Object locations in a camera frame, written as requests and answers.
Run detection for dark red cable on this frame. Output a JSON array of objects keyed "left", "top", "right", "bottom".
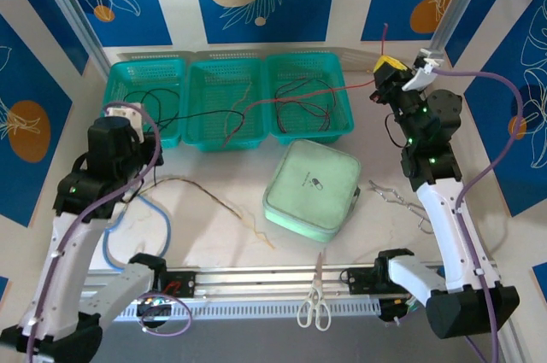
[{"left": 274, "top": 76, "right": 335, "bottom": 133}]

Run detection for metal forceps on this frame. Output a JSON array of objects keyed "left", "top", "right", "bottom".
[{"left": 368, "top": 180, "right": 433, "bottom": 234}]

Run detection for aluminium rail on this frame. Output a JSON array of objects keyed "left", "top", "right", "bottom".
[{"left": 83, "top": 262, "right": 500, "bottom": 305}]

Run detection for black cable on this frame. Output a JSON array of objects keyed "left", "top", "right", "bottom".
[
  {"left": 156, "top": 109, "right": 247, "bottom": 129},
  {"left": 121, "top": 88, "right": 183, "bottom": 130}
]

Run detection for white handled scissors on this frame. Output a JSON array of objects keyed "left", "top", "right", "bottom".
[{"left": 297, "top": 251, "right": 332, "bottom": 332}]

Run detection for mint green zipper pouch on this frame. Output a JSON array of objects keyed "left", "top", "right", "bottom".
[{"left": 261, "top": 139, "right": 362, "bottom": 243}]

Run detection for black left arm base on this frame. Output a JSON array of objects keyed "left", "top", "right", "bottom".
[{"left": 138, "top": 271, "right": 197, "bottom": 324}]

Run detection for light blue cable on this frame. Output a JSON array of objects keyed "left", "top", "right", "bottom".
[{"left": 103, "top": 195, "right": 173, "bottom": 272}]

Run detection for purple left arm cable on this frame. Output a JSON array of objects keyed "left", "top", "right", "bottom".
[{"left": 25, "top": 101, "right": 192, "bottom": 363}]

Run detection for teal plastic basket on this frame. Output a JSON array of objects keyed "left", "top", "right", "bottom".
[
  {"left": 96, "top": 58, "right": 188, "bottom": 153},
  {"left": 264, "top": 53, "right": 356, "bottom": 146},
  {"left": 184, "top": 57, "right": 268, "bottom": 154}
]

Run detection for aluminium frame post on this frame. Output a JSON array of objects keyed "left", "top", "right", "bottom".
[
  {"left": 32, "top": 0, "right": 113, "bottom": 79},
  {"left": 426, "top": 0, "right": 497, "bottom": 65}
]

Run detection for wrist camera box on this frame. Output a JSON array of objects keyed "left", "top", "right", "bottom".
[
  {"left": 401, "top": 47, "right": 442, "bottom": 91},
  {"left": 104, "top": 101, "right": 145, "bottom": 136}
]

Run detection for yellow cable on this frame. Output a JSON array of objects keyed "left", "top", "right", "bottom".
[{"left": 230, "top": 82, "right": 254, "bottom": 126}]

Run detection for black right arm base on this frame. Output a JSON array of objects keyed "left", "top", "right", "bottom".
[{"left": 345, "top": 266, "right": 418, "bottom": 324}]

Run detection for tan frayed cable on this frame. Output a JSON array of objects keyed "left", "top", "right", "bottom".
[{"left": 126, "top": 178, "right": 275, "bottom": 249}]

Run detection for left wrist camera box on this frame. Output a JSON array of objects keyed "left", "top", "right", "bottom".
[{"left": 104, "top": 101, "right": 145, "bottom": 136}]

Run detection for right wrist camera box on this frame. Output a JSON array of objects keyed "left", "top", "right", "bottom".
[{"left": 401, "top": 47, "right": 442, "bottom": 91}]

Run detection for white slotted cable duct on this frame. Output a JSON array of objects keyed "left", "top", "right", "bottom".
[{"left": 115, "top": 298, "right": 381, "bottom": 324}]

